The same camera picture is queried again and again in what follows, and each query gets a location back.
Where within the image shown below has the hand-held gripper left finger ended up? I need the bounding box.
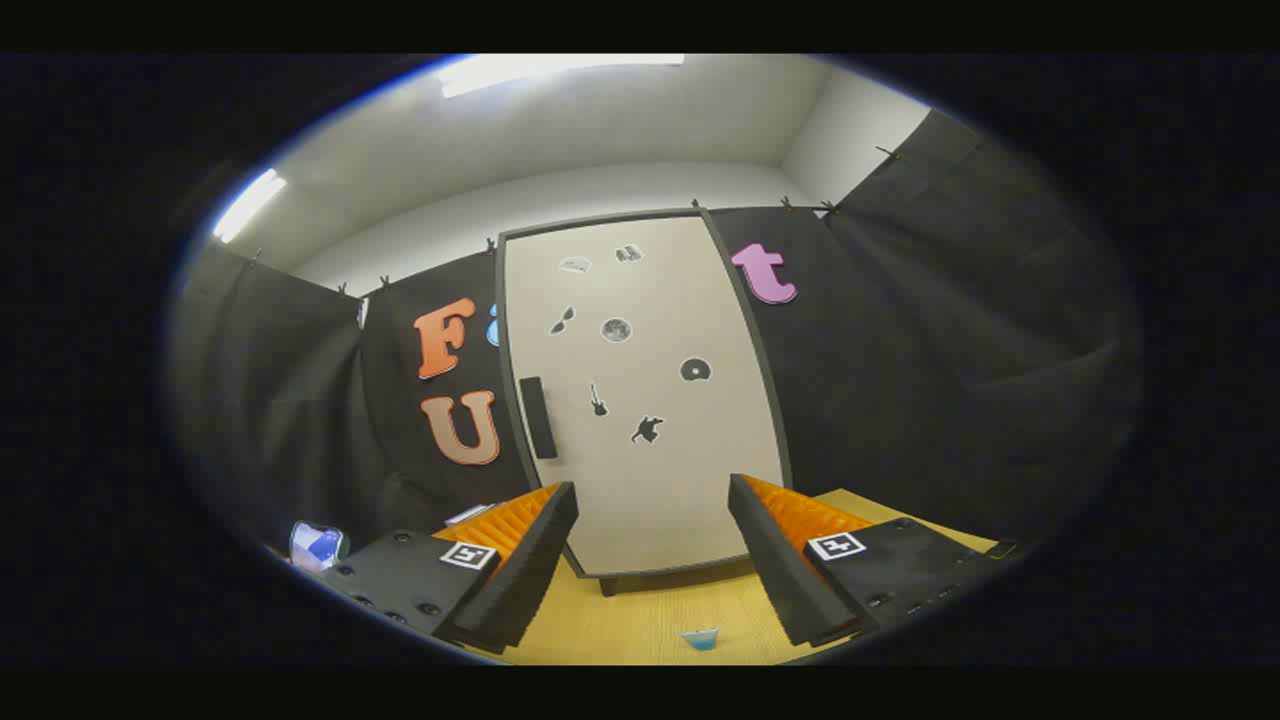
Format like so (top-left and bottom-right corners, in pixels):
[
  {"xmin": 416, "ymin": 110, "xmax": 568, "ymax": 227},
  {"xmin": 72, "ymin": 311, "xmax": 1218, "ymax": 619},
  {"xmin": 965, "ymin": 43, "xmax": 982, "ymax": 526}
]
[{"xmin": 320, "ymin": 481, "xmax": 580, "ymax": 656}]

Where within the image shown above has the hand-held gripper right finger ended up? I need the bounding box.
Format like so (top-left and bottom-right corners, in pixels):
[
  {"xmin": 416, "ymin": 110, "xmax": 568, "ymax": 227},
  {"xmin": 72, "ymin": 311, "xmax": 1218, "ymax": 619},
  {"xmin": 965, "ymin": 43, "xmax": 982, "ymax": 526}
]
[{"xmin": 727, "ymin": 474, "xmax": 1001, "ymax": 648}]

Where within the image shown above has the beige cabinet door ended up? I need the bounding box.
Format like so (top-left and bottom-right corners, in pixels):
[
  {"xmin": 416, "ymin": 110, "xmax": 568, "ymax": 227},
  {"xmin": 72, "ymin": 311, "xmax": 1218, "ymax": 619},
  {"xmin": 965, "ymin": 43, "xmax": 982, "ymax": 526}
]
[{"xmin": 503, "ymin": 215, "xmax": 786, "ymax": 579}]

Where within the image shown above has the black door handle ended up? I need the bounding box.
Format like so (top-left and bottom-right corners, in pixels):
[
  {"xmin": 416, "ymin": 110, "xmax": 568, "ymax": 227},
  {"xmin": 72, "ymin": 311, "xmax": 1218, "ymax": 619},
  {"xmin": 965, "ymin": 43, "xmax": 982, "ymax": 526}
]
[{"xmin": 519, "ymin": 377, "xmax": 558, "ymax": 460}]

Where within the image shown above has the grey cabinet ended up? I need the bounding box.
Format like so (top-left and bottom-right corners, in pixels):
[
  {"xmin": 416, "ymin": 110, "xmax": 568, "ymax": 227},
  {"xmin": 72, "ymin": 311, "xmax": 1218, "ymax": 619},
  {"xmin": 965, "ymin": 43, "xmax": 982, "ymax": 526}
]
[{"xmin": 495, "ymin": 207, "xmax": 793, "ymax": 598}]

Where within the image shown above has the smartphone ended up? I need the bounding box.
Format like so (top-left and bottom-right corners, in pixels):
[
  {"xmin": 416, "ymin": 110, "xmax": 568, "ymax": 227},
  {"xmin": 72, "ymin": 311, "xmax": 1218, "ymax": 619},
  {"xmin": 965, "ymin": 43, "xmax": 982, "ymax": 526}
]
[{"xmin": 289, "ymin": 520, "xmax": 349, "ymax": 574}]

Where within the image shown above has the black backdrop cloth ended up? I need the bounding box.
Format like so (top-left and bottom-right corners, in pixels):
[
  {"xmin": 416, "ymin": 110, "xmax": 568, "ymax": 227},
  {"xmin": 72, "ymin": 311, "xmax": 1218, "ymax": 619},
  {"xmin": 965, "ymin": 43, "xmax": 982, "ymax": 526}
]
[{"xmin": 175, "ymin": 110, "xmax": 1141, "ymax": 561}]

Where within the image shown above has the double ceiling light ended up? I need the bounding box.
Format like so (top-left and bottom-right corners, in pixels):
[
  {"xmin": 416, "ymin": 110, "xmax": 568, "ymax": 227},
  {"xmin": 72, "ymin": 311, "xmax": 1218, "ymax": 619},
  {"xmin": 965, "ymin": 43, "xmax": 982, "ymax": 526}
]
[{"xmin": 212, "ymin": 168, "xmax": 288, "ymax": 244}]

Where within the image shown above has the long ceiling light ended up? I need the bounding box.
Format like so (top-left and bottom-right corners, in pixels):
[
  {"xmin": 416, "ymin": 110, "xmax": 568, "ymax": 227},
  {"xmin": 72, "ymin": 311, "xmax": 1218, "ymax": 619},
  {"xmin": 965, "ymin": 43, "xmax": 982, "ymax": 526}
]
[{"xmin": 437, "ymin": 54, "xmax": 686, "ymax": 99}]

